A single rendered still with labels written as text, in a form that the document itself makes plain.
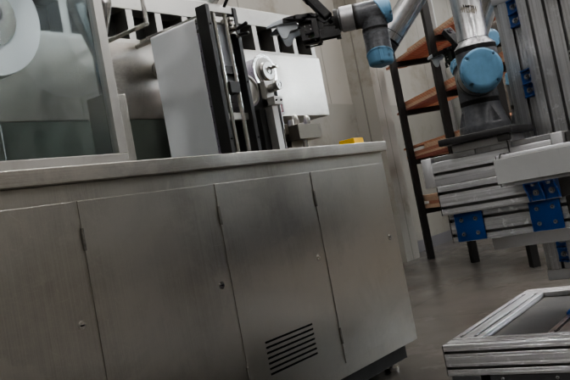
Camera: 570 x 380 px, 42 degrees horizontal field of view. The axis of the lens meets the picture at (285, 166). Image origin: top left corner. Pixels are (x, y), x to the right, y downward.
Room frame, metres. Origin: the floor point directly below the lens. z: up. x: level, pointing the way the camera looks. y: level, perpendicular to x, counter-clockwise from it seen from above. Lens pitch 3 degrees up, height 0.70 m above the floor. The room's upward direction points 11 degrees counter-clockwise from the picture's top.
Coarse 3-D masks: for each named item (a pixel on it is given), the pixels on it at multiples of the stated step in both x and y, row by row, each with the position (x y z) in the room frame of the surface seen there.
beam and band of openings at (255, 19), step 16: (112, 0) 2.78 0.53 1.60; (128, 0) 2.85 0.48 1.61; (160, 0) 2.99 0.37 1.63; (176, 0) 3.06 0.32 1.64; (112, 16) 2.87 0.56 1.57; (128, 16) 2.84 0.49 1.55; (160, 16) 2.98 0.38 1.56; (176, 16) 3.06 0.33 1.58; (192, 16) 3.12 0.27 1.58; (240, 16) 3.38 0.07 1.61; (256, 16) 3.47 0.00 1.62; (272, 16) 3.57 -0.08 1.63; (112, 32) 2.86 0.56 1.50; (144, 32) 2.99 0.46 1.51; (256, 32) 3.46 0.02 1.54; (256, 48) 3.44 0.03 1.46; (272, 48) 3.56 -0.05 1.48; (288, 48) 3.69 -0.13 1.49; (304, 48) 3.82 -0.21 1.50
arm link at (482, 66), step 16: (464, 0) 2.06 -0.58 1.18; (480, 0) 2.08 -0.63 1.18; (464, 16) 2.06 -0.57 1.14; (480, 16) 2.06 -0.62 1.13; (464, 32) 2.07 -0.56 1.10; (480, 32) 2.06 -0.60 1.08; (464, 48) 2.06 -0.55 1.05; (480, 48) 2.03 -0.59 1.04; (496, 48) 2.07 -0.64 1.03; (464, 64) 2.04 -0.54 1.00; (480, 64) 2.03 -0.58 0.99; (496, 64) 2.03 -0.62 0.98; (464, 80) 2.05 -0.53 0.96; (480, 80) 2.04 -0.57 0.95; (496, 80) 2.04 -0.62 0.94
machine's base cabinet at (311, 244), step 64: (0, 192) 1.66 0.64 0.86; (64, 192) 1.79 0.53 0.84; (128, 192) 1.95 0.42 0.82; (192, 192) 2.13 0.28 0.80; (256, 192) 2.35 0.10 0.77; (320, 192) 2.63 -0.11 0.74; (384, 192) 2.98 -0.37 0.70; (0, 256) 1.64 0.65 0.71; (64, 256) 1.77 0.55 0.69; (128, 256) 1.92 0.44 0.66; (192, 256) 2.09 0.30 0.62; (256, 256) 2.31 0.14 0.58; (320, 256) 2.57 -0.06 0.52; (384, 256) 2.90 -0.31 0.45; (0, 320) 1.62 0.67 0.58; (64, 320) 1.74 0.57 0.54; (128, 320) 1.89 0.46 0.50; (192, 320) 2.06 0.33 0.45; (256, 320) 2.27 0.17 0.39; (320, 320) 2.52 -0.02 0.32; (384, 320) 2.83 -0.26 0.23
